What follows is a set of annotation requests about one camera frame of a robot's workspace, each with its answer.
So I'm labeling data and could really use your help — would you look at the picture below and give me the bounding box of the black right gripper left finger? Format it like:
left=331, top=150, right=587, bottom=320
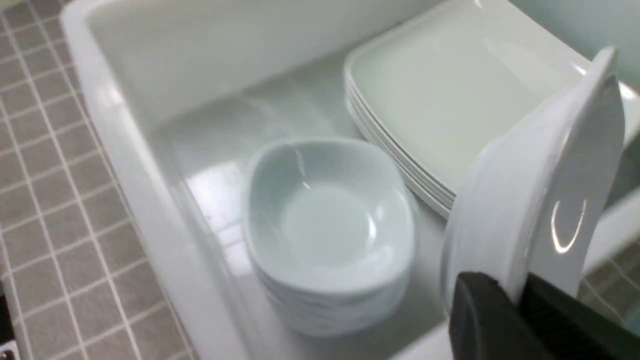
left=448, top=272, right=554, bottom=360

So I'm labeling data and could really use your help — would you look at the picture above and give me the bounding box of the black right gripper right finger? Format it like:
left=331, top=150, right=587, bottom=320
left=519, top=273, right=640, bottom=360

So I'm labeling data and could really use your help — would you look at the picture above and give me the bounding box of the white bowl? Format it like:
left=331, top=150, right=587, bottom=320
left=439, top=47, right=626, bottom=315

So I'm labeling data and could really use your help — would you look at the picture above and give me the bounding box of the stack of white bowls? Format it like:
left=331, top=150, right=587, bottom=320
left=242, top=137, right=417, bottom=338

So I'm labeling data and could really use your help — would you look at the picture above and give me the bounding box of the stack of white plates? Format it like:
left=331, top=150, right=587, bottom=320
left=343, top=0, right=592, bottom=219

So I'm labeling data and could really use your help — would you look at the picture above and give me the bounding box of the white plastic tub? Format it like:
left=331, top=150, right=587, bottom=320
left=59, top=0, right=640, bottom=360

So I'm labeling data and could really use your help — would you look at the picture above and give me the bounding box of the grey checked table cloth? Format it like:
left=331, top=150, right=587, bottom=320
left=0, top=0, right=199, bottom=360

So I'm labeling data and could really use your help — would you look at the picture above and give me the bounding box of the black serving tray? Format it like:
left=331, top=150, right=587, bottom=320
left=0, top=283, right=22, bottom=360

